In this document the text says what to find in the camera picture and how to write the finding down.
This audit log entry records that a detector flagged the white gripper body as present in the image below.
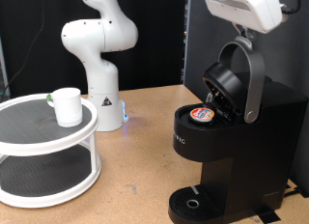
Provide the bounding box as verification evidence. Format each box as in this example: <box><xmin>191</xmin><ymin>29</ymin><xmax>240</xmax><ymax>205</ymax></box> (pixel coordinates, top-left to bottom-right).
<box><xmin>202</xmin><ymin>0</ymin><xmax>285</xmax><ymax>35</ymax></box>

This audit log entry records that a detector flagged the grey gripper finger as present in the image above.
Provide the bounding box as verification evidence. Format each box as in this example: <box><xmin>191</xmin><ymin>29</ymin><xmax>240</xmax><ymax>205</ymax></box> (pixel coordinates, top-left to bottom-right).
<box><xmin>242</xmin><ymin>27</ymin><xmax>259</xmax><ymax>42</ymax></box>
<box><xmin>232</xmin><ymin>22</ymin><xmax>247</xmax><ymax>38</ymax></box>

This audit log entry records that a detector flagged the silver Keurig lid handle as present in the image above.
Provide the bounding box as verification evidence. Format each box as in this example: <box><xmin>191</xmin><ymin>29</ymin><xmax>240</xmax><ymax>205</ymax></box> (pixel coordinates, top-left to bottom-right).
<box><xmin>217</xmin><ymin>35</ymin><xmax>267</xmax><ymax>124</ymax></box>

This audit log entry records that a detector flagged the white coffee pod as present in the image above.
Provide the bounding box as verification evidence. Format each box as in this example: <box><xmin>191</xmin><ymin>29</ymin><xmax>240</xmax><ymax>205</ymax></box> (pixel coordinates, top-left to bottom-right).
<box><xmin>188</xmin><ymin>106</ymin><xmax>216</xmax><ymax>124</ymax></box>

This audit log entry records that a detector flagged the black Keurig coffee machine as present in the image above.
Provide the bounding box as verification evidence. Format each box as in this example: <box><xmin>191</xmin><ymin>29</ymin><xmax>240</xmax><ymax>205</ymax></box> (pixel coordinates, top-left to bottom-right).
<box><xmin>167</xmin><ymin>61</ymin><xmax>309</xmax><ymax>224</ymax></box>

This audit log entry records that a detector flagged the white ceramic mug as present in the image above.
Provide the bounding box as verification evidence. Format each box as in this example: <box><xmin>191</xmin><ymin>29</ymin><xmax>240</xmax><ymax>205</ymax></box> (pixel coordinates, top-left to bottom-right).
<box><xmin>46</xmin><ymin>87</ymin><xmax>84</xmax><ymax>128</ymax></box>

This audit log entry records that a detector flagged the white two-tier turntable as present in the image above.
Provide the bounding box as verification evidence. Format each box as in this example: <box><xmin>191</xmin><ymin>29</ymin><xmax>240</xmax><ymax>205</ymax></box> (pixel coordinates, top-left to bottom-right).
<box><xmin>0</xmin><ymin>93</ymin><xmax>102</xmax><ymax>209</ymax></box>

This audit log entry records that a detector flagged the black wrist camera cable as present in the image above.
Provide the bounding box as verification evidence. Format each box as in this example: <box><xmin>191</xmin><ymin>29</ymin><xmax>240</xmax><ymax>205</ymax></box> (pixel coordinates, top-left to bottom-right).
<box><xmin>115</xmin><ymin>0</ymin><xmax>302</xmax><ymax>15</ymax></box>

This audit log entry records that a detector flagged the perforated metal frame post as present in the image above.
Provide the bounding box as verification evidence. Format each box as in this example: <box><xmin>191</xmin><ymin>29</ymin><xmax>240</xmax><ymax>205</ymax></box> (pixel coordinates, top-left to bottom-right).
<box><xmin>182</xmin><ymin>0</ymin><xmax>191</xmax><ymax>85</ymax></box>

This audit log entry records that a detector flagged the black Keurig power cord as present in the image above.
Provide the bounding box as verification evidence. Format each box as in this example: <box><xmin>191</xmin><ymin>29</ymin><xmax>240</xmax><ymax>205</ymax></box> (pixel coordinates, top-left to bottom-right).
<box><xmin>283</xmin><ymin>184</ymin><xmax>309</xmax><ymax>199</ymax></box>

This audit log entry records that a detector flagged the thin black hanging cable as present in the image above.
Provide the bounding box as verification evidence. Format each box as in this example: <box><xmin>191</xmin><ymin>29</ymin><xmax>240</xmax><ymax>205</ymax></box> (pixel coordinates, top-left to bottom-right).
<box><xmin>0</xmin><ymin>0</ymin><xmax>46</xmax><ymax>99</ymax></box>

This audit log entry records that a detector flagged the grey metal post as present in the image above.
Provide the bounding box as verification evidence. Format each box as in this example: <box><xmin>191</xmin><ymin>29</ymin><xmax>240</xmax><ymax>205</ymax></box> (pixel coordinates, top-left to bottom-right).
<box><xmin>0</xmin><ymin>37</ymin><xmax>10</xmax><ymax>97</ymax></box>

